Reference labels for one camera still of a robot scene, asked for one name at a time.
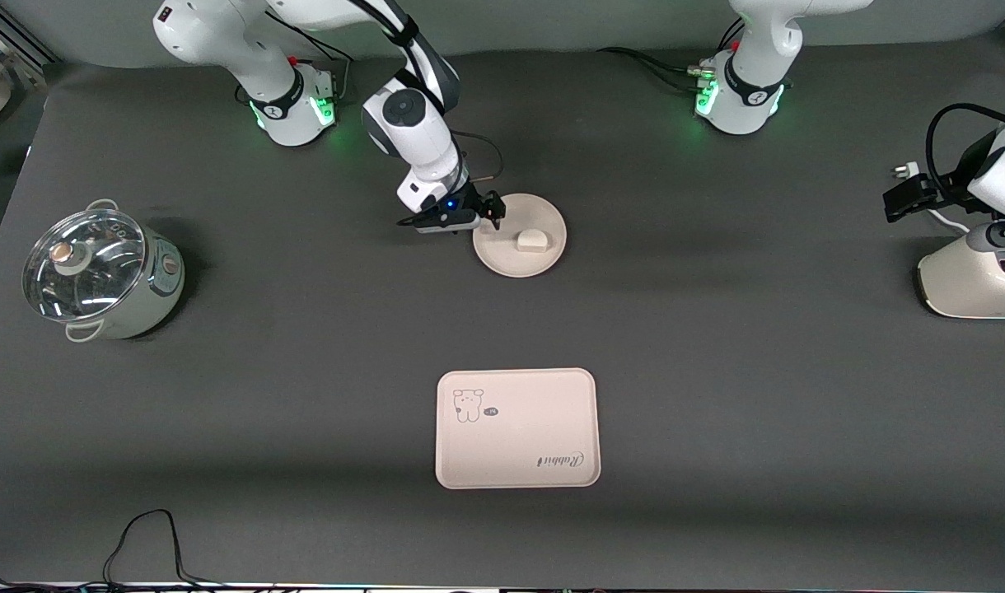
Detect white toaster power cable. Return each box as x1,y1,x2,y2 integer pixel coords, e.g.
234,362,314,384
893,162,975,235

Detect black looped cable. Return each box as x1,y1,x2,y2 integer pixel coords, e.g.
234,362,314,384
103,509,231,590

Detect black left arm base cables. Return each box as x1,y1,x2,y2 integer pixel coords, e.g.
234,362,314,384
597,47,718,91

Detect beige rabbit print tray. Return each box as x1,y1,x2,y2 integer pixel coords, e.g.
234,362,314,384
435,367,602,490

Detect cream white toaster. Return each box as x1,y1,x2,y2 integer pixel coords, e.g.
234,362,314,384
916,235,1005,320

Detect round beige plate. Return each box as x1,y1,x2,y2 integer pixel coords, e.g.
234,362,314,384
472,193,568,278

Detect dark grey table mat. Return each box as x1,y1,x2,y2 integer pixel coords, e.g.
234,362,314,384
0,33,1005,590

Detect glass pot lid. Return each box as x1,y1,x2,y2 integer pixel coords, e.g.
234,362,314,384
22,208,147,322

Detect pale green electric cooking pot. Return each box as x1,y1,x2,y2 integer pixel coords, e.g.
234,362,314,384
22,198,186,343

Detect aluminium frame rail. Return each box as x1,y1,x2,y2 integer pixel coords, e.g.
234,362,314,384
0,0,58,65

